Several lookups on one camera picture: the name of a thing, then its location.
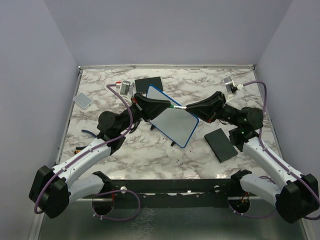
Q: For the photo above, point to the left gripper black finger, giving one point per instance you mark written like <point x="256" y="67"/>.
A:
<point x="146" y="102"/>
<point x="151" y="113"/>

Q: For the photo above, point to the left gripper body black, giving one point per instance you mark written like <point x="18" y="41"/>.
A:
<point x="138" y="111"/>

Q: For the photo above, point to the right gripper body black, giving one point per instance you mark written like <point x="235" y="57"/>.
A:
<point x="226" y="112"/>

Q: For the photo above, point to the white marker pen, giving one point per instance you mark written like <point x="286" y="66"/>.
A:
<point x="179" y="107"/>

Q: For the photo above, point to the blue framed whiteboard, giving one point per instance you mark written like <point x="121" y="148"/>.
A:
<point x="177" y="124"/>

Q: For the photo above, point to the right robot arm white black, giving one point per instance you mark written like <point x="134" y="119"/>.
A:
<point x="294" y="195"/>

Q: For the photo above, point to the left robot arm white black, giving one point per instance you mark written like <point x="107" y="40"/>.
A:
<point x="51" y="188"/>

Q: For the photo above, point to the black rectangular block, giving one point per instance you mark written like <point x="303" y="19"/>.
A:
<point x="220" y="145"/>

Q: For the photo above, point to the small white square device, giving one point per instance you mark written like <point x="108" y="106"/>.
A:
<point x="82" y="100"/>

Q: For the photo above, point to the black network switch box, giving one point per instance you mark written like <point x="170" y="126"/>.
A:
<point x="142" y="85"/>

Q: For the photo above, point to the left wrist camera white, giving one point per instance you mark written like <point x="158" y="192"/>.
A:
<point x="125" y="88"/>

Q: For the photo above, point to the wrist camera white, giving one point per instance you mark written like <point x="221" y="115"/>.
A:
<point x="230" y="85"/>
<point x="125" y="88"/>

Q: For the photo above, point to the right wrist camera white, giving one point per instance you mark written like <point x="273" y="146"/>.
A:
<point x="230" y="85"/>

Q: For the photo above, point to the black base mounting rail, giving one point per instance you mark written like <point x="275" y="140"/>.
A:
<point x="179" y="193"/>

